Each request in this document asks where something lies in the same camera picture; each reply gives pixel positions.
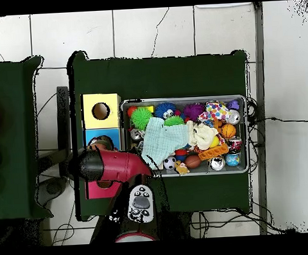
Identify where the mint green cloth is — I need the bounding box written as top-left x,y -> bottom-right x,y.
139,115 -> 192,171

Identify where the wooden box with three holes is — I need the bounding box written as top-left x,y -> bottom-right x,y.
79,91 -> 127,200

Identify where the green spiky ball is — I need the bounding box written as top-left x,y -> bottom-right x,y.
129,107 -> 153,131

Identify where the blue spiky ball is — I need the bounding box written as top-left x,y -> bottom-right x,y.
154,101 -> 178,120

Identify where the small soccer ball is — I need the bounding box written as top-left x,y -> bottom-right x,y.
162,155 -> 177,171

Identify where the purple spiky ball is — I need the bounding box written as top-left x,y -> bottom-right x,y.
182,102 -> 206,122

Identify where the cream cloth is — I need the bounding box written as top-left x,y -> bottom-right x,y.
187,120 -> 218,151

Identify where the dark green tablecloth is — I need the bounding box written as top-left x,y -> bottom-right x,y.
67,42 -> 257,222

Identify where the small brown football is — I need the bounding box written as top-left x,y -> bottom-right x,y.
184,154 -> 202,170

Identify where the polka dot cloth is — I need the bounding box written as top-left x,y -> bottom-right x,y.
198,101 -> 233,125

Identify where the orange plastic toy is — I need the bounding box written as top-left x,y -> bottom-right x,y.
197,143 -> 230,162

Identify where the small orange basketball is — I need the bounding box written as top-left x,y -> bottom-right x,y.
220,123 -> 237,140

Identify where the black upright panel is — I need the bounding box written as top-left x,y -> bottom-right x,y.
56,86 -> 74,178

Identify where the side table with green cloth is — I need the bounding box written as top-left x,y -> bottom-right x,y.
0,54 -> 53,222

